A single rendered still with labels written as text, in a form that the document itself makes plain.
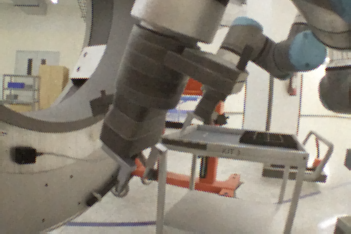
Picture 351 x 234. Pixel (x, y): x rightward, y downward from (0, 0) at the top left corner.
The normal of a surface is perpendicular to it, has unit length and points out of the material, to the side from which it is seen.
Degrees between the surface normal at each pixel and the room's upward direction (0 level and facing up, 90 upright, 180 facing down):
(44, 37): 90
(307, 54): 95
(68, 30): 90
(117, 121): 78
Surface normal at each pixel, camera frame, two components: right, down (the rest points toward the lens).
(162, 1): -0.30, 0.23
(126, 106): -0.55, 0.29
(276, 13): 0.29, 0.07
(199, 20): 0.46, 0.48
